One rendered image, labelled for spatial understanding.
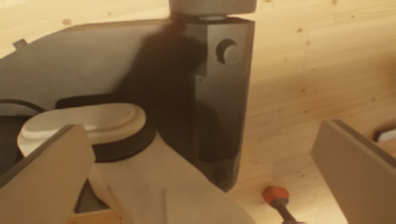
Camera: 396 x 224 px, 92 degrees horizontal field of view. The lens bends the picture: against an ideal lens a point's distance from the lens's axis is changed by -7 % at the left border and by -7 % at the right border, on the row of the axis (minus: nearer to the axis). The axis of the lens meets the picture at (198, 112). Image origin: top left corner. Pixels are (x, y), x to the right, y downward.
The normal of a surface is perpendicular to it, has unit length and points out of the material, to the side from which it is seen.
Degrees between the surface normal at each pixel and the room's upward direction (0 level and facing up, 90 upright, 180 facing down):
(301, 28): 0
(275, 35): 0
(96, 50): 0
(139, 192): 90
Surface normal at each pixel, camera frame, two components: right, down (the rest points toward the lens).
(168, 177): -0.02, -0.87
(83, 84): 0.21, 0.49
